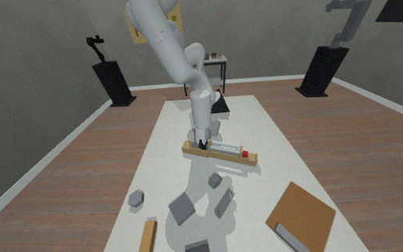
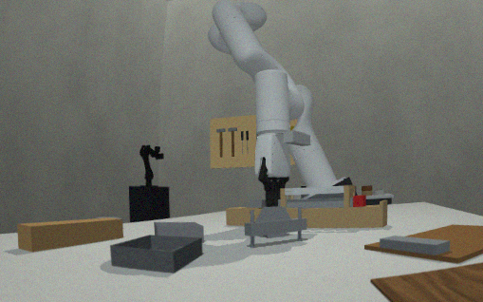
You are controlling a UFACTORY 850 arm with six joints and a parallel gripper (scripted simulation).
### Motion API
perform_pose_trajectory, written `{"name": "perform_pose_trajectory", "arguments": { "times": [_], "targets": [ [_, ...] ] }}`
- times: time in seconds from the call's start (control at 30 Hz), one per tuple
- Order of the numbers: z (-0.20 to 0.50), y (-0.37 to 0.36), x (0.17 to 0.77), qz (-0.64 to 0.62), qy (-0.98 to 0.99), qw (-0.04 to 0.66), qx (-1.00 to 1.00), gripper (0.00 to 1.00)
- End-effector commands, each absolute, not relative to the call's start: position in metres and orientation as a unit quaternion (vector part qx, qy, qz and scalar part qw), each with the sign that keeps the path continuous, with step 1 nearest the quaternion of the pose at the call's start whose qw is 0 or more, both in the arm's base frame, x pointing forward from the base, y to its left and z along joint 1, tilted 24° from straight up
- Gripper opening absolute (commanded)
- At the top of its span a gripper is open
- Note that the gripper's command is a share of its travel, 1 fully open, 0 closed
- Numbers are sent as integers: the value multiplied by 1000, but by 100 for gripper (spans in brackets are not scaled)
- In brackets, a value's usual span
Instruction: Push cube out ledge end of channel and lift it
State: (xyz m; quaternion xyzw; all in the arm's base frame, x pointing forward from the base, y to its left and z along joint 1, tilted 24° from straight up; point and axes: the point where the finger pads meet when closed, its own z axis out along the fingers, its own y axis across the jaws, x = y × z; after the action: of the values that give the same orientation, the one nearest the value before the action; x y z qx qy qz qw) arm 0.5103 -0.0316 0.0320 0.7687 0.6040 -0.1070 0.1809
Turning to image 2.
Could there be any tan rectangular bar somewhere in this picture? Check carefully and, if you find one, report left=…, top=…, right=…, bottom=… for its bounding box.
left=17, top=217, right=123, bottom=252

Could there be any red cube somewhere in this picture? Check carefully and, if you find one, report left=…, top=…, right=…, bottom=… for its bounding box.
left=353, top=195, right=366, bottom=207

